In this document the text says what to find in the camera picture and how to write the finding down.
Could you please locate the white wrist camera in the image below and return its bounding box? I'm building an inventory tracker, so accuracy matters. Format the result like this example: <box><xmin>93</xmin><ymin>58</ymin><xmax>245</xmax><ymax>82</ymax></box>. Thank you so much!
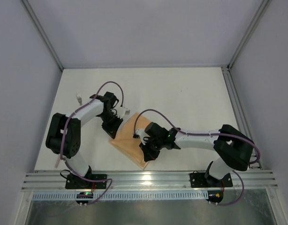
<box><xmin>117</xmin><ymin>106</ymin><xmax>130</xmax><ymax>118</ymax></box>
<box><xmin>133</xmin><ymin>128</ymin><xmax>149</xmax><ymax>145</ymax></box>

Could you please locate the silver fork pink handle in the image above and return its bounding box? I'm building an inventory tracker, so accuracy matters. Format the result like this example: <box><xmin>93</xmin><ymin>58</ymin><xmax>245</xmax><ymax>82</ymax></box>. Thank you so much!
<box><xmin>76</xmin><ymin>94</ymin><xmax>83</xmax><ymax>105</ymax></box>

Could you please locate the right side aluminium rail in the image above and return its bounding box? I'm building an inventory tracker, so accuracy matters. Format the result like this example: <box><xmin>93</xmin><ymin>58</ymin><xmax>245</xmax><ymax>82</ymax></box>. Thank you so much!
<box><xmin>220</xmin><ymin>66</ymin><xmax>263</xmax><ymax>169</ymax></box>

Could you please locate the right black controller board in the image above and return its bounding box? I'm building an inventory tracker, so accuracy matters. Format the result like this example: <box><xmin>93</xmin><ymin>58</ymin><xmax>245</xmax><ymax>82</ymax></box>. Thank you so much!
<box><xmin>206</xmin><ymin>190</ymin><xmax>224</xmax><ymax>206</ymax></box>

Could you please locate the right frame post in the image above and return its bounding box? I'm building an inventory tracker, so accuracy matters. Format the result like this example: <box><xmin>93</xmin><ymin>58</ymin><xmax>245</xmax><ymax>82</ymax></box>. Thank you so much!
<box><xmin>227</xmin><ymin>0</ymin><xmax>272</xmax><ymax>71</ymax></box>

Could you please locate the left black controller board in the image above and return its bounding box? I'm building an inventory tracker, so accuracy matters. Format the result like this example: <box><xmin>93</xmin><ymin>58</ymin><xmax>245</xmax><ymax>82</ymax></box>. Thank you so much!
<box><xmin>75</xmin><ymin>192</ymin><xmax>93</xmax><ymax>206</ymax></box>

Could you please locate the black controller board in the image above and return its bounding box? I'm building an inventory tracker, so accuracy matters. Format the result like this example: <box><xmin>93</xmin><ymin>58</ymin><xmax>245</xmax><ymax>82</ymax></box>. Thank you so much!
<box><xmin>75</xmin><ymin>192</ymin><xmax>93</xmax><ymax>206</ymax></box>
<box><xmin>206</xmin><ymin>190</ymin><xmax>224</xmax><ymax>206</ymax></box>

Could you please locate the frame post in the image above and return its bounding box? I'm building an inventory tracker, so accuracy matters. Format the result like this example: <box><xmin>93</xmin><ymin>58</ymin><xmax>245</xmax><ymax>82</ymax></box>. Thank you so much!
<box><xmin>20</xmin><ymin>0</ymin><xmax>64</xmax><ymax>72</ymax></box>
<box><xmin>227</xmin><ymin>0</ymin><xmax>272</xmax><ymax>71</ymax></box>

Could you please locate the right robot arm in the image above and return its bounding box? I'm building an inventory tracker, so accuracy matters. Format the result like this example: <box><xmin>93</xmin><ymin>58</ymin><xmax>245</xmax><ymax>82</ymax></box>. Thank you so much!
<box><xmin>134</xmin><ymin>122</ymin><xmax>254</xmax><ymax>187</ymax></box>

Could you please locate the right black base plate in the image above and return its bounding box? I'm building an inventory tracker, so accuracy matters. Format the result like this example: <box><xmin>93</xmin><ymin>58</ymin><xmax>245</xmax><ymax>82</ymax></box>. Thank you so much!
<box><xmin>189</xmin><ymin>171</ymin><xmax>233</xmax><ymax>188</ymax></box>

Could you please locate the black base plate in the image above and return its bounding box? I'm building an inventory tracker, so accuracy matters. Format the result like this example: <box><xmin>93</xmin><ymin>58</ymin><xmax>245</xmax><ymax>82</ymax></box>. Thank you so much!
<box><xmin>65</xmin><ymin>173</ymin><xmax>107</xmax><ymax>189</ymax></box>
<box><xmin>189</xmin><ymin>171</ymin><xmax>233</xmax><ymax>188</ymax></box>

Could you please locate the aluminium rail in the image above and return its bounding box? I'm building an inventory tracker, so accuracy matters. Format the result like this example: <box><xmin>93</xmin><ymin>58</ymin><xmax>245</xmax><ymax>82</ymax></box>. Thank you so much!
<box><xmin>220</xmin><ymin>66</ymin><xmax>263</xmax><ymax>169</ymax></box>
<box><xmin>21</xmin><ymin>169</ymin><xmax>278</xmax><ymax>191</ymax></box>

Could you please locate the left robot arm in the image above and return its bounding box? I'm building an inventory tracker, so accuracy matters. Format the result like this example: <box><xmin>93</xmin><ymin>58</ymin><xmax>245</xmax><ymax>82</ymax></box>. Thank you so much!
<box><xmin>45</xmin><ymin>92</ymin><xmax>128</xmax><ymax>182</ymax></box>

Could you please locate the front aluminium rail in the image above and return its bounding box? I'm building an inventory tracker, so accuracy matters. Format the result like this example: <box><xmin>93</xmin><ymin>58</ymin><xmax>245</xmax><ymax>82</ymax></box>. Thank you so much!
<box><xmin>21</xmin><ymin>169</ymin><xmax>278</xmax><ymax>191</ymax></box>

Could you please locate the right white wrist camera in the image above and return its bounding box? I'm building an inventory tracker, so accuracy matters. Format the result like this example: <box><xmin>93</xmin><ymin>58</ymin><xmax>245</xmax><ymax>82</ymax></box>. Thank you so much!
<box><xmin>133</xmin><ymin>128</ymin><xmax>149</xmax><ymax>145</ymax></box>

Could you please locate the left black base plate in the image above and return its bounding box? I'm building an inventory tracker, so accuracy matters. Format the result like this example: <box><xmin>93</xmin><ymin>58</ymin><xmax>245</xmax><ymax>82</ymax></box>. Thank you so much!
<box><xmin>65</xmin><ymin>173</ymin><xmax>107</xmax><ymax>189</ymax></box>

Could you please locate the left frame post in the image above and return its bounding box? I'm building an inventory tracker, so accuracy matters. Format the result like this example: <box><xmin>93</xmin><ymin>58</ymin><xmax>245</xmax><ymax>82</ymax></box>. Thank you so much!
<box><xmin>20</xmin><ymin>0</ymin><xmax>64</xmax><ymax>72</ymax></box>

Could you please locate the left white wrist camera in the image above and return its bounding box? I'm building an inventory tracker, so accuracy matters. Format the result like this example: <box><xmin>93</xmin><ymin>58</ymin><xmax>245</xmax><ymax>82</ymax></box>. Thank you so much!
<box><xmin>117</xmin><ymin>106</ymin><xmax>130</xmax><ymax>118</ymax></box>

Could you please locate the white slotted cable duct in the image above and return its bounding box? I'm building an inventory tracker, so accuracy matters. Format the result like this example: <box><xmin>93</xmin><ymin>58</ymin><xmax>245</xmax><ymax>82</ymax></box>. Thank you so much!
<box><xmin>32</xmin><ymin>190</ymin><xmax>207</xmax><ymax>201</ymax></box>

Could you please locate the orange cloth napkin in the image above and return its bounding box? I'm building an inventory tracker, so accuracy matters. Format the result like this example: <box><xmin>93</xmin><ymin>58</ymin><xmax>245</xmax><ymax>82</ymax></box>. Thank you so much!
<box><xmin>109</xmin><ymin>112</ymin><xmax>149</xmax><ymax>170</ymax></box>

